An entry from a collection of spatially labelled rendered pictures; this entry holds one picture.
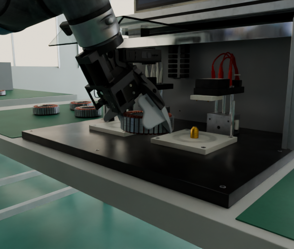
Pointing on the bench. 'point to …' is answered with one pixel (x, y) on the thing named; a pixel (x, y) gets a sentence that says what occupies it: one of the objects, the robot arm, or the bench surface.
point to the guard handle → (65, 28)
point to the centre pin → (194, 132)
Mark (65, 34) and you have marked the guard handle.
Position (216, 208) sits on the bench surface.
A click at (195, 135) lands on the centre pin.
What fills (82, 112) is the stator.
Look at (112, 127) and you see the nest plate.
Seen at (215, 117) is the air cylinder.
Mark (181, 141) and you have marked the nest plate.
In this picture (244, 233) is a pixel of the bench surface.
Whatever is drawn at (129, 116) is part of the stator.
